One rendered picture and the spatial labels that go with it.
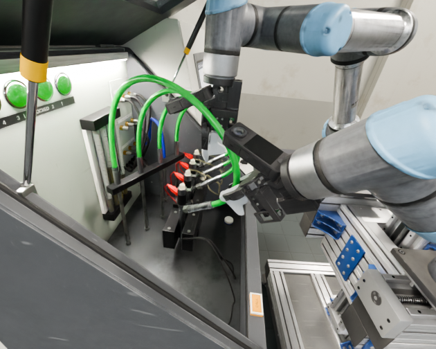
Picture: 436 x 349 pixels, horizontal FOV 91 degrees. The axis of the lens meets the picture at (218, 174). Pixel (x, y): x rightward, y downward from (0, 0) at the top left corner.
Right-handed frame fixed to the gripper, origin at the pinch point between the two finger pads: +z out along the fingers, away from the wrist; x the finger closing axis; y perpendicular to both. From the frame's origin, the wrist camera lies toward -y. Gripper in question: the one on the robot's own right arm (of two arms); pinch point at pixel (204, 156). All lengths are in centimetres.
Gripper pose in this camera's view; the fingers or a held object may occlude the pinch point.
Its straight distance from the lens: 57.8
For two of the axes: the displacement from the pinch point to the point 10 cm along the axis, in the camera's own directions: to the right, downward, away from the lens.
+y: 9.9, 1.3, -0.3
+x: 1.0, -5.1, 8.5
